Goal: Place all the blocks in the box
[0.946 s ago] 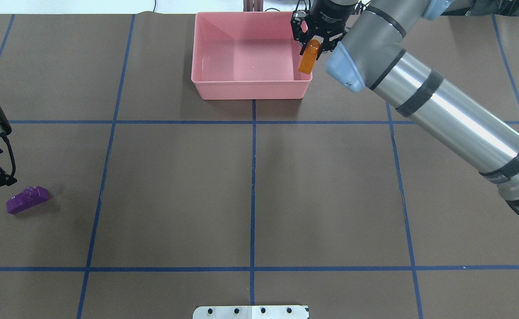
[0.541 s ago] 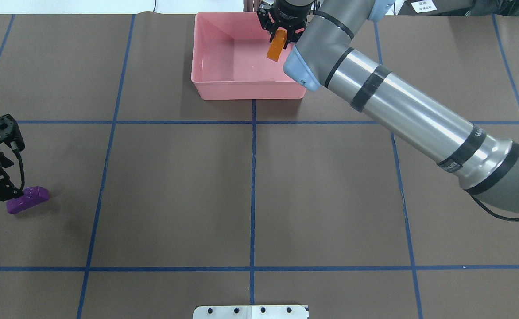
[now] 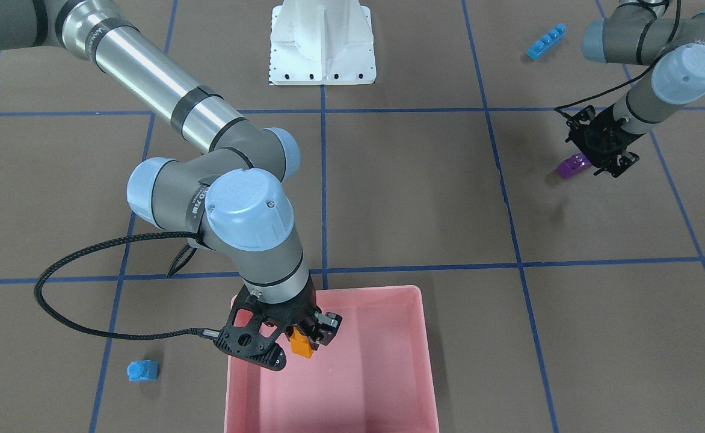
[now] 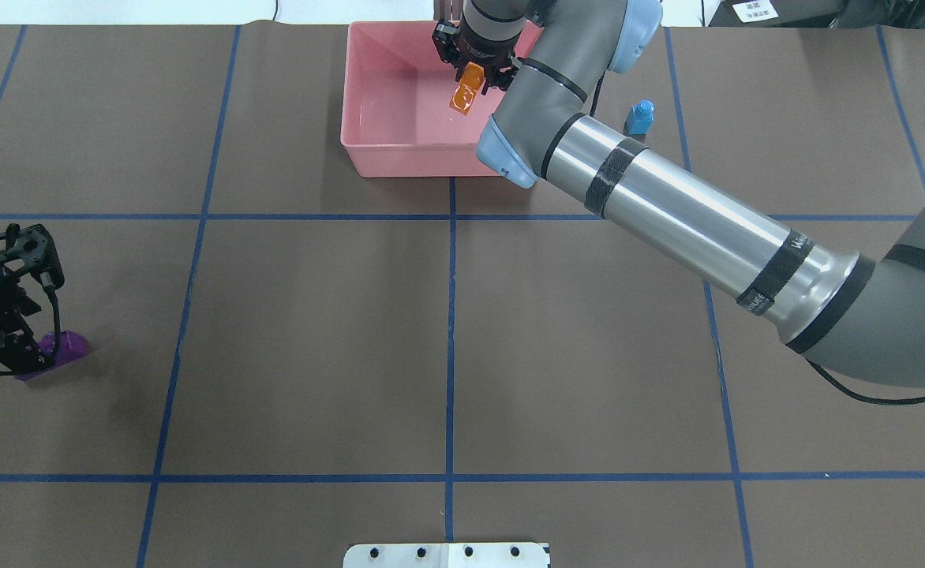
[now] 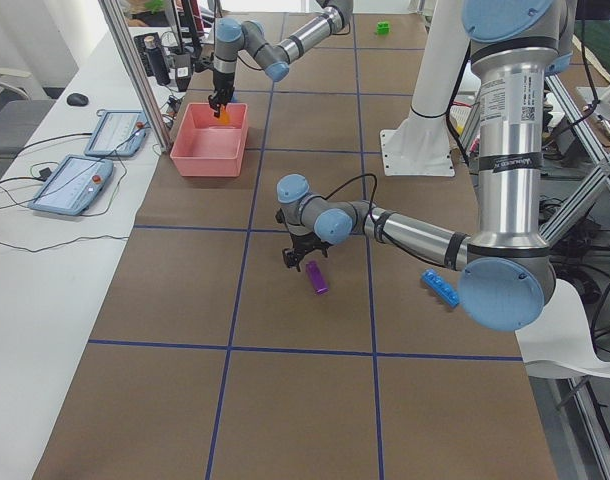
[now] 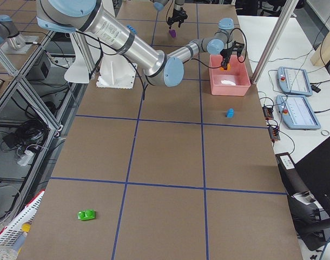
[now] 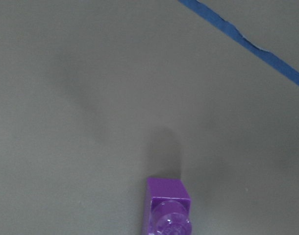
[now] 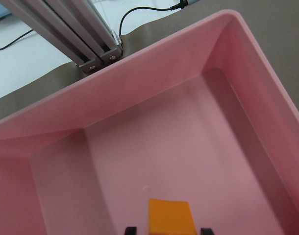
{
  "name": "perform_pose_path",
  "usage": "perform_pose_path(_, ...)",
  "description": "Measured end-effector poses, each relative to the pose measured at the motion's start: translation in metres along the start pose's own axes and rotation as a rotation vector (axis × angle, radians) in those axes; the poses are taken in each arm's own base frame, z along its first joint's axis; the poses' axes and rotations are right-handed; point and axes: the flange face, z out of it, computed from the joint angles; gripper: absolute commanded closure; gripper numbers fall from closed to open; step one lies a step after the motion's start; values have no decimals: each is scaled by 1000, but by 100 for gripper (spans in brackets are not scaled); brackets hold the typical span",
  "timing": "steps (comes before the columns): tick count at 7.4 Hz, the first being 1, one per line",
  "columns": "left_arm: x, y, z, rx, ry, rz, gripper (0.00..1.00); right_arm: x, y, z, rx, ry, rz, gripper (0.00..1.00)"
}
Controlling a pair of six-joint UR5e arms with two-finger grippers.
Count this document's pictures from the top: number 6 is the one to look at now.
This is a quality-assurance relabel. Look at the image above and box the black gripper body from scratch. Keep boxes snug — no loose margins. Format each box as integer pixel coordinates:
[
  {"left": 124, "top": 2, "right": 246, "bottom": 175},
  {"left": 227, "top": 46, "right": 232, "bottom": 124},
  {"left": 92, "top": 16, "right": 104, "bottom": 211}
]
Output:
[
  {"left": 167, "top": 9, "right": 187, "bottom": 23},
  {"left": 221, "top": 41, "right": 245, "bottom": 56}
]

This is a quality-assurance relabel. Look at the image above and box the orange block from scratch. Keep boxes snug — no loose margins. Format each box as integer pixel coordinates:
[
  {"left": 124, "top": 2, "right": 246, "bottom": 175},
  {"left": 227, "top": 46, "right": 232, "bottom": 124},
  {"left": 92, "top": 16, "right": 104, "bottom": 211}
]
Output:
[{"left": 220, "top": 63, "right": 230, "bottom": 71}]

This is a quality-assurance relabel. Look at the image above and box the purple block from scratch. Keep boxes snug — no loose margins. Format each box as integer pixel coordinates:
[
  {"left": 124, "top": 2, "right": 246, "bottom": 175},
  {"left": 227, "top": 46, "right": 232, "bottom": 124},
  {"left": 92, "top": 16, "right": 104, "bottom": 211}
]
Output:
[{"left": 168, "top": 29, "right": 176, "bottom": 38}]

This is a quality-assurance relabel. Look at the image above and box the green block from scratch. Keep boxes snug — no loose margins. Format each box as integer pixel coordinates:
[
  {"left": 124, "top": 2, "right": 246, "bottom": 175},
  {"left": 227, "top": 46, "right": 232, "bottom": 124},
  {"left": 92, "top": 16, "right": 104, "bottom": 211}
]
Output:
[{"left": 77, "top": 209, "right": 95, "bottom": 221}]

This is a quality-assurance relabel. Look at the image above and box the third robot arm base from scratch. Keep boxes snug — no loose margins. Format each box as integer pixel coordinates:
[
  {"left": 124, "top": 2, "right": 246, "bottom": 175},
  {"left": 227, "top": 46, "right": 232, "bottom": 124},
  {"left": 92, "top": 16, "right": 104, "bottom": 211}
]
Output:
[{"left": 0, "top": 15, "right": 38, "bottom": 55}]

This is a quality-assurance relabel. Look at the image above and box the pink plastic box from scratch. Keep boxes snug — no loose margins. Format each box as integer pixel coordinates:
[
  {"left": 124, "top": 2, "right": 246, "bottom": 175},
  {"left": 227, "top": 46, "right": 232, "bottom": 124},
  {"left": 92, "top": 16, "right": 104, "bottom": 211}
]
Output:
[{"left": 209, "top": 55, "right": 251, "bottom": 96}]

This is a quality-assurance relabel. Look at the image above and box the long blue studded block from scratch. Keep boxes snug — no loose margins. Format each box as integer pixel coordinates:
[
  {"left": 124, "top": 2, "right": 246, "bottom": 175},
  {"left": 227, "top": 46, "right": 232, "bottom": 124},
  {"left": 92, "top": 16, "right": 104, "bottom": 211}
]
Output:
[{"left": 127, "top": 25, "right": 137, "bottom": 34}]

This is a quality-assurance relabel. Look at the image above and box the small blue block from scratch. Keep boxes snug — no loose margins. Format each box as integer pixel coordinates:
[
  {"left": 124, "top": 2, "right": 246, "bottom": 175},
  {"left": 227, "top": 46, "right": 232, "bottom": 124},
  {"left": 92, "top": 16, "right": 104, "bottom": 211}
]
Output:
[{"left": 226, "top": 108, "right": 234, "bottom": 118}]

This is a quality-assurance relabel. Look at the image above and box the upper blue teach pendant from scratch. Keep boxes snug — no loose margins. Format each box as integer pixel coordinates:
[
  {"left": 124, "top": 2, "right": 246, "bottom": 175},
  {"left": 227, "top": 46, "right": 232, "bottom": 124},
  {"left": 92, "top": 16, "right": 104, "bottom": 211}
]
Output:
[{"left": 277, "top": 67, "right": 313, "bottom": 96}]

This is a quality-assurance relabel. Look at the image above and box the blue teach pendant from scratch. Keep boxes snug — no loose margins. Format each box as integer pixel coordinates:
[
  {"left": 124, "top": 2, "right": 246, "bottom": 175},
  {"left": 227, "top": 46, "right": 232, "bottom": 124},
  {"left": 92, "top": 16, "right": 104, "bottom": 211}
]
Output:
[
  {"left": 276, "top": 95, "right": 321, "bottom": 130},
  {"left": 277, "top": 67, "right": 313, "bottom": 96}
]

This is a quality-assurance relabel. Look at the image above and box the lower blue teach pendant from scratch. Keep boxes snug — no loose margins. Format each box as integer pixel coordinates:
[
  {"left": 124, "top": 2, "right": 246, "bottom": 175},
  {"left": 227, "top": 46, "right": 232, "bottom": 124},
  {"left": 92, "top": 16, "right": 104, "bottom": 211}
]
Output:
[{"left": 276, "top": 95, "right": 321, "bottom": 130}]

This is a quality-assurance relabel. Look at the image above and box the black office chair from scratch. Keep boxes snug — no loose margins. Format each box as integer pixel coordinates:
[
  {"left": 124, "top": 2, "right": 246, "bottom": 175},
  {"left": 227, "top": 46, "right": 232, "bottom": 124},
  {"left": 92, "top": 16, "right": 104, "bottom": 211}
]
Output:
[{"left": 275, "top": 153, "right": 330, "bottom": 251}]

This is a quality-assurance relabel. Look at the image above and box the white plastic basket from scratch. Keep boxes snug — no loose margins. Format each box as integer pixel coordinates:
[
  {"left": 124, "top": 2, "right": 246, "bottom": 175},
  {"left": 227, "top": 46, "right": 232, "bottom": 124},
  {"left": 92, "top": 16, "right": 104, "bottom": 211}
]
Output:
[{"left": 0, "top": 190, "right": 44, "bottom": 259}]

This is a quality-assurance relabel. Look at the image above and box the aluminium frame post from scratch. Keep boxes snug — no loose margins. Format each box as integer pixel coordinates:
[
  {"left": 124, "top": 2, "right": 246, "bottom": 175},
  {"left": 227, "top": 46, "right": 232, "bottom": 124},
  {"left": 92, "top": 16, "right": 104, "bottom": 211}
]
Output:
[{"left": 251, "top": 0, "right": 299, "bottom": 85}]

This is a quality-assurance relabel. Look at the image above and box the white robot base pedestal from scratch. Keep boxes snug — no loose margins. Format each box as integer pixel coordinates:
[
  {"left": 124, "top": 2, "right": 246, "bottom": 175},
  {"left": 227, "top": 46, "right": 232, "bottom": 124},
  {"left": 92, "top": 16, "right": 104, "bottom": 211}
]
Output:
[{"left": 64, "top": 32, "right": 136, "bottom": 90}]

